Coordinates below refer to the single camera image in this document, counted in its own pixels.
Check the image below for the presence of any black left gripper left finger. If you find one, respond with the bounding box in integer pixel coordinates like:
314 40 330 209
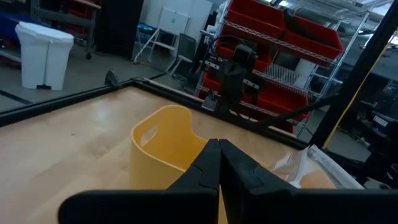
57 138 221 224

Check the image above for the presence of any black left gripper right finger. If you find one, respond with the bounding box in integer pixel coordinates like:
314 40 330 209
220 139 398 224

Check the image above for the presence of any clear plastic zip bag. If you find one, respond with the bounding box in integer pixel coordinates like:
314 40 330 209
268 144 365 190

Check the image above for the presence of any yellow plastic bin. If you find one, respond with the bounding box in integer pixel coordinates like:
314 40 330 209
129 105 210 191

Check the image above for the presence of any red storage bin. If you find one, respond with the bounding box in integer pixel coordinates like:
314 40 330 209
224 0 287 40
280 13 346 68
214 38 274 73
256 82 312 123
201 72 222 101

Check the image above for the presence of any grey folding chair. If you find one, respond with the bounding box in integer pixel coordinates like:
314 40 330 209
165 32 198 78

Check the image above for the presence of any white board stand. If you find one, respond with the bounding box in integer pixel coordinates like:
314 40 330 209
133 6 192 65

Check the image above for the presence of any black cabinet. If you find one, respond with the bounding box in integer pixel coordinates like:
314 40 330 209
94 0 145 60

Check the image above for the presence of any white pedal trash bin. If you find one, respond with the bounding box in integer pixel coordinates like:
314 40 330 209
14 21 75 91

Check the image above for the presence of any metal workshop cart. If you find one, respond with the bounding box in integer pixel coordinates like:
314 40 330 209
29 0 102 60

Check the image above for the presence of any thick black cable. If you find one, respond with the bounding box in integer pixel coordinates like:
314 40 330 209
235 94 340 129

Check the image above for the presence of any yellow cable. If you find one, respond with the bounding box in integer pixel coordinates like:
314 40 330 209
322 39 391 149

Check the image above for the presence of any black camera on stand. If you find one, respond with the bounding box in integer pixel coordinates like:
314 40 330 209
200 42 259 116

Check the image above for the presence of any small black rim bracket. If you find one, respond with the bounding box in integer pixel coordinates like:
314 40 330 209
104 70 121 88

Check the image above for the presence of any black table rim frame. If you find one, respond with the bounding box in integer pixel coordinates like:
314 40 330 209
0 77 309 151

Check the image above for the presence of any black frame post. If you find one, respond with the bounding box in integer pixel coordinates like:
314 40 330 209
308 0 398 149

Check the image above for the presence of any metal wire shelf rack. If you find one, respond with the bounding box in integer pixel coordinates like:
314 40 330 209
193 0 374 138

